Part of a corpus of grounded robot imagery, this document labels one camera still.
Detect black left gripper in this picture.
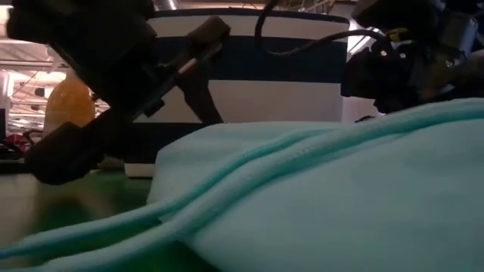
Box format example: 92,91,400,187
5,0,232,187

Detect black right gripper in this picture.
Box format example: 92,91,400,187
339,9,481,115

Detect navy white striped laundry basket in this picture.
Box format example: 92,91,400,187
123,8,351,179

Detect light blue shorts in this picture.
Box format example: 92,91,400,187
0,97,484,272

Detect orange spray bottle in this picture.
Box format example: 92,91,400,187
42,71,97,134

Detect green table mat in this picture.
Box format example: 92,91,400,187
0,168,220,272

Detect yellow cable tag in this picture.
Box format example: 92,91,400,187
385,26,412,42

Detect narrow shiny round duct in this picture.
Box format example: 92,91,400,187
154,0,179,11

